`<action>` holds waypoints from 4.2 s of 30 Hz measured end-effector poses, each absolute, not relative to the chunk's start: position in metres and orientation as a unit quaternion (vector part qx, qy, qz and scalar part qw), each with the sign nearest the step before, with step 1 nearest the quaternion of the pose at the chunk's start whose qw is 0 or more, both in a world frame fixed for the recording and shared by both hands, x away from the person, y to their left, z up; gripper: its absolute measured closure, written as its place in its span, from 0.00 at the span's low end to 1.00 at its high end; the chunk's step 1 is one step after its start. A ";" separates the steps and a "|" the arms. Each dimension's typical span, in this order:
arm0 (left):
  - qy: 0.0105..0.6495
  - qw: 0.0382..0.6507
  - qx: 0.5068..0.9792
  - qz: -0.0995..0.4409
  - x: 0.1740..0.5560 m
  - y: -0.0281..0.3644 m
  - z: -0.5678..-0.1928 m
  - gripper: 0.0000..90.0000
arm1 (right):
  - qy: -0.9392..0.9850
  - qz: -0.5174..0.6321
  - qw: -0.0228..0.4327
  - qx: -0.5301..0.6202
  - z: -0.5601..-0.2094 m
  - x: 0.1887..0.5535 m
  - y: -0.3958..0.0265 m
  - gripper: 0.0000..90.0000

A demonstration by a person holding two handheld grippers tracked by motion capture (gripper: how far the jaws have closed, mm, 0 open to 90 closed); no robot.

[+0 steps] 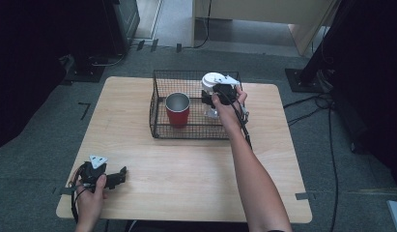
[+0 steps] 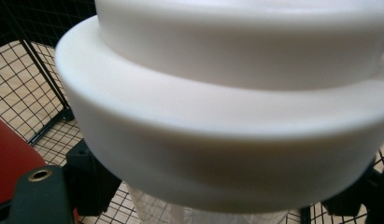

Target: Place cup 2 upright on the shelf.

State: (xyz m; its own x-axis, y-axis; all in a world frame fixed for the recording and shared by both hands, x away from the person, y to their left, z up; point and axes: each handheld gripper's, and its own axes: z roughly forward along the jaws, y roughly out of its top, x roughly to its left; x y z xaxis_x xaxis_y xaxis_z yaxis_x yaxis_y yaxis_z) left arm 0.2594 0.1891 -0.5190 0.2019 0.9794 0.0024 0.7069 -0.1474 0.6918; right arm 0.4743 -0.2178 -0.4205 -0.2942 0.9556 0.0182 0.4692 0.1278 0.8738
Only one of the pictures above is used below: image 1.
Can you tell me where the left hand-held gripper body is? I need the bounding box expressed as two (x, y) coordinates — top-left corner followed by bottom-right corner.
(77, 155), (109, 194)

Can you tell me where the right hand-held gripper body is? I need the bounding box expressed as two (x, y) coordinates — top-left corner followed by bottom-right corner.
(212, 73), (242, 106)

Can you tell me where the red metal cup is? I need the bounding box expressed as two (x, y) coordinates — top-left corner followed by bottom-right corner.
(164, 92), (191, 130)

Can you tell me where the black wire mesh basket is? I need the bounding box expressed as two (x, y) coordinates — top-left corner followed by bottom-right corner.
(148, 69), (245, 141)

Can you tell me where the person's right hand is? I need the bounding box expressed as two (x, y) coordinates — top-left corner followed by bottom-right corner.
(211, 85), (249, 131)

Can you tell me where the person's left hand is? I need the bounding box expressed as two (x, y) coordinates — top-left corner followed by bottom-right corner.
(74, 174), (108, 224)

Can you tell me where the black metal stand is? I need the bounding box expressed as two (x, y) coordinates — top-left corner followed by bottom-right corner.
(284, 0), (350, 95)

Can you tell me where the beige wooden cabinet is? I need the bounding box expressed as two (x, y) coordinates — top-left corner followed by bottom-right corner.
(190, 0), (345, 57)

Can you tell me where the black cabinet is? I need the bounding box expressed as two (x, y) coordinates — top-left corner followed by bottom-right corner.
(100, 0), (142, 58)

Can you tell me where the dark curtain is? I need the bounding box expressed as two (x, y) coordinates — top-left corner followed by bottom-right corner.
(321, 0), (397, 196)
(0, 0), (107, 153)

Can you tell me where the white flat object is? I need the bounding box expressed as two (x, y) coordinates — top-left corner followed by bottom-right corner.
(385, 199), (397, 232)

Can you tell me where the left hand-held gripper cable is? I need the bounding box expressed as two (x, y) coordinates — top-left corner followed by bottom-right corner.
(70, 165), (88, 224)

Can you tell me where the hand-held gripper cable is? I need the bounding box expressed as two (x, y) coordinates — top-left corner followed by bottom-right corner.
(218, 91), (254, 151)
(70, 165), (88, 224)

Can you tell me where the right hand-held gripper cable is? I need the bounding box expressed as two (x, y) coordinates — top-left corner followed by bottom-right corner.
(218, 91), (254, 151)

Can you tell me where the black hanging cable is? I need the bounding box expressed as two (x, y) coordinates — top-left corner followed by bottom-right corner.
(182, 0), (213, 50)

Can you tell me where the black stand base plate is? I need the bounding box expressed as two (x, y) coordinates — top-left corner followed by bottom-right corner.
(61, 53), (107, 85)

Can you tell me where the thin black cable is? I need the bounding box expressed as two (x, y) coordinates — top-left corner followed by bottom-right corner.
(90, 51), (128, 68)

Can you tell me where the long black floor cable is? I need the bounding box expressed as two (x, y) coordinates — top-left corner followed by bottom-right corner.
(326, 104), (340, 232)

